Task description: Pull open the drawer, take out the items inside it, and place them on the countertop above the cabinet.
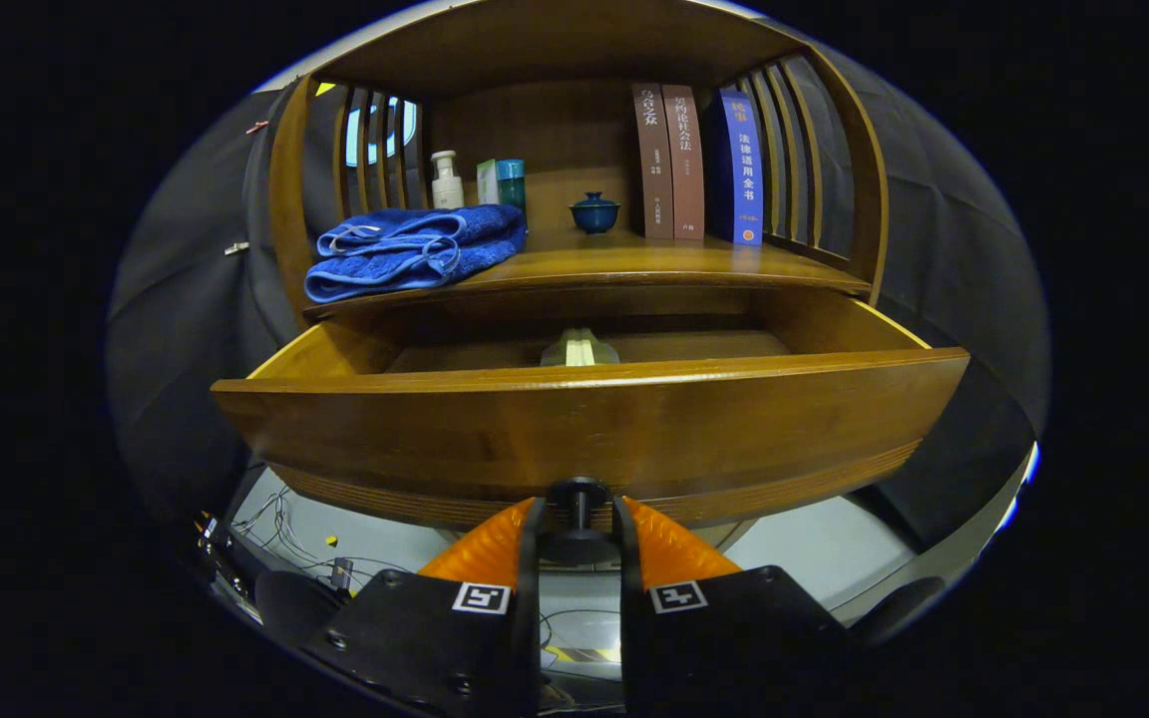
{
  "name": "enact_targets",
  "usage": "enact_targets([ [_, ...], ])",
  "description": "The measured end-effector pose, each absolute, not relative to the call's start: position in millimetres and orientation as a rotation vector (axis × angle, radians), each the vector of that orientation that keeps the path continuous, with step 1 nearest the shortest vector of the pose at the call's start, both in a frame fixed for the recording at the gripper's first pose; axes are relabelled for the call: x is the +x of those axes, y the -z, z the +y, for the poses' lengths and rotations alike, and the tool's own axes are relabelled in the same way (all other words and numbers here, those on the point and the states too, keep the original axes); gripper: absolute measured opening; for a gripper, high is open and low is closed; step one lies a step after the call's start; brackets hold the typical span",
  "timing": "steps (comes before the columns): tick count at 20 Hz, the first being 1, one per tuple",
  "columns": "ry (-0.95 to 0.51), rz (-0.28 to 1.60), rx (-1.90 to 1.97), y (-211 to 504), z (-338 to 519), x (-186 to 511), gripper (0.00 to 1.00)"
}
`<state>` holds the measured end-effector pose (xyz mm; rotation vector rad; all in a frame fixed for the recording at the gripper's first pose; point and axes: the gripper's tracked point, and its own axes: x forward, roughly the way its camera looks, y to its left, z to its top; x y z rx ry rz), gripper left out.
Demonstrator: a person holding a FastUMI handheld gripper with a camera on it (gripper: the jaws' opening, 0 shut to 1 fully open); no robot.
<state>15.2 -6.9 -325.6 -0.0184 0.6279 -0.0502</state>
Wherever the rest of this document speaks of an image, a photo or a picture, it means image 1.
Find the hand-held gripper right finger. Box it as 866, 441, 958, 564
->
614, 496, 850, 718

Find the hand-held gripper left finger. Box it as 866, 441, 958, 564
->
300, 497, 544, 718

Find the green scrub brush white pad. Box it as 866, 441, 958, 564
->
540, 327, 621, 367

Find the wooden countertop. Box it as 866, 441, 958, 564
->
303, 224, 873, 320

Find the wooden cabinet with slatted shelf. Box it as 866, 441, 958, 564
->
265, 0, 890, 320

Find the folded blue towel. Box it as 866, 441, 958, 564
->
303, 204, 528, 304

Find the blue lidded teacup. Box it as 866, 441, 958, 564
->
570, 191, 621, 235

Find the white pump bottle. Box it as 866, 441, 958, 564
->
431, 150, 466, 210

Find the blue book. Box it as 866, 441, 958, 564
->
716, 90, 765, 246

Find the reddish brown book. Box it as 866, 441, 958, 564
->
661, 84, 706, 240

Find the dark brown book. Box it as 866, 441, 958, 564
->
631, 82, 675, 240

